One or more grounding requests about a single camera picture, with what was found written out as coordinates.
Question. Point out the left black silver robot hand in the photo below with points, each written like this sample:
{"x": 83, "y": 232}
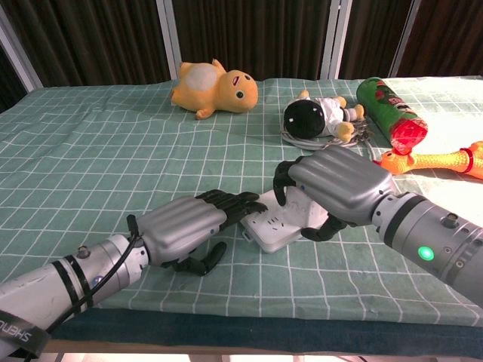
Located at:
{"x": 181, "y": 230}

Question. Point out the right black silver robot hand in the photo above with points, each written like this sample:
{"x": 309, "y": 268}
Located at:
{"x": 339, "y": 181}

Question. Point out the white power adapter plug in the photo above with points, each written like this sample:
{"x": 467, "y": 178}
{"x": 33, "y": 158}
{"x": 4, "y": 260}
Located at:
{"x": 303, "y": 209}

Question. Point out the white power strip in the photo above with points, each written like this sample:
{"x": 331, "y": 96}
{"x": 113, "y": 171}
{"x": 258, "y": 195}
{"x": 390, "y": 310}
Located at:
{"x": 269, "y": 230}

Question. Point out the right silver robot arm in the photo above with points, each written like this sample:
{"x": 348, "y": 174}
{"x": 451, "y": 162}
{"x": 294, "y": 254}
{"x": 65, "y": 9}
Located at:
{"x": 434, "y": 234}

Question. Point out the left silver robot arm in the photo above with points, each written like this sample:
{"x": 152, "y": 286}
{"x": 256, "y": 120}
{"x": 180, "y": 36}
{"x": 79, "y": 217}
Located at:
{"x": 75, "y": 279}

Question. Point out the astronaut plush doll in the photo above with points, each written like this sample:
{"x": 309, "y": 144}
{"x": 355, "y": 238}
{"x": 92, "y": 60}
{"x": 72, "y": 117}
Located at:
{"x": 305, "y": 117}

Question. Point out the orange rubber chicken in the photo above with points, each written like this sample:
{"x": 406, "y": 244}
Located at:
{"x": 426, "y": 160}

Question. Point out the green chips can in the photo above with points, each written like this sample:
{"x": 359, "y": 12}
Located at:
{"x": 388, "y": 105}

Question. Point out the green checkered tablecloth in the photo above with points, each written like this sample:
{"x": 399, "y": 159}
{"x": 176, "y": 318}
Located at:
{"x": 94, "y": 151}

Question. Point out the yellow plush toy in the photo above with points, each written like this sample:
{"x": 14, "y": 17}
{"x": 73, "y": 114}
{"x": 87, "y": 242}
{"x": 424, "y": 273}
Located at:
{"x": 211, "y": 90}

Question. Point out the dark brown curtain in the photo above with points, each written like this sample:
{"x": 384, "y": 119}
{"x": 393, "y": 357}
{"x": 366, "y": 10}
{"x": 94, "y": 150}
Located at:
{"x": 94, "y": 37}

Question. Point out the white aluminium frame post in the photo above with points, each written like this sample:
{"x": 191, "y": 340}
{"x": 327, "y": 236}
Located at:
{"x": 404, "y": 37}
{"x": 19, "y": 53}
{"x": 168, "y": 37}
{"x": 336, "y": 37}

